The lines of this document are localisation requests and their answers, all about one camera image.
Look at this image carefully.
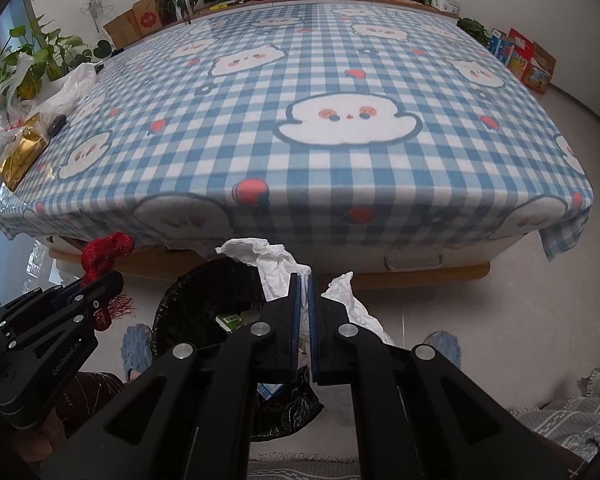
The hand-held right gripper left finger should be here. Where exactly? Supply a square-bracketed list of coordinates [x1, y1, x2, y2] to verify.
[40, 272, 303, 480]

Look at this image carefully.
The bin with black liner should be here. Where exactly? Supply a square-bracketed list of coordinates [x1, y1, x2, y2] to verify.
[151, 257, 326, 443]

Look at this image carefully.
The grey patterned rug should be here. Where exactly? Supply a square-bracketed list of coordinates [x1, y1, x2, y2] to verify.
[0, 294, 600, 480]

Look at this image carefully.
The person's left hand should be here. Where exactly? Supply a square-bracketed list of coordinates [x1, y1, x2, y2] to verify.
[19, 406, 70, 464]

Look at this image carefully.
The blue checked printed tablecloth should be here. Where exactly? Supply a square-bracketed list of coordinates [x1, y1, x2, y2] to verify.
[0, 1, 595, 261]

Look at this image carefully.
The blue white printed carton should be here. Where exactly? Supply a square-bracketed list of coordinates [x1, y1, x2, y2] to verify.
[487, 29, 516, 66]

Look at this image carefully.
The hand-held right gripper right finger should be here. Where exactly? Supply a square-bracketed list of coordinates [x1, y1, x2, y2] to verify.
[307, 270, 573, 480]

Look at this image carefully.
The large leafy potted plant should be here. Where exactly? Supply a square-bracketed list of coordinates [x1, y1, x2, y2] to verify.
[0, 15, 113, 101]

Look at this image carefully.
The person's dark trouser leg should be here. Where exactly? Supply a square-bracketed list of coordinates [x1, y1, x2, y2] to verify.
[62, 371, 131, 413]

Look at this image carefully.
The red mesh net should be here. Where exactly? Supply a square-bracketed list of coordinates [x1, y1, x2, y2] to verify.
[80, 231, 137, 332]

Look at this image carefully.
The white tissue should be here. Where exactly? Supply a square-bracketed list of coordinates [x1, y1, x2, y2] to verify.
[215, 237, 396, 366]

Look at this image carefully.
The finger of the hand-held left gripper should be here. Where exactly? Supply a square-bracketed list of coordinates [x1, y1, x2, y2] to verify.
[0, 281, 89, 331]
[2, 272, 126, 357]

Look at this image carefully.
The small potted floor plant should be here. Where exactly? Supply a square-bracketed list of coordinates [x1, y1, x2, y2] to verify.
[456, 16, 491, 46]

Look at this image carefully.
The small gold foil packet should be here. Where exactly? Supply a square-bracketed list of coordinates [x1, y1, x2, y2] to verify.
[0, 112, 51, 192]

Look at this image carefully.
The red colourful open carton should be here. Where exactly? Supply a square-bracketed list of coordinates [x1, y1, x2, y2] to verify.
[502, 27, 557, 95]

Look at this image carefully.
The clear red printed plastic bag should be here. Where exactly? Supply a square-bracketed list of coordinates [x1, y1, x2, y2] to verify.
[0, 55, 36, 166]

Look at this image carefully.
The blue slipper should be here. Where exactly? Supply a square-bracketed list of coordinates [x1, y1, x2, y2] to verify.
[121, 324, 155, 383]
[422, 331, 463, 371]

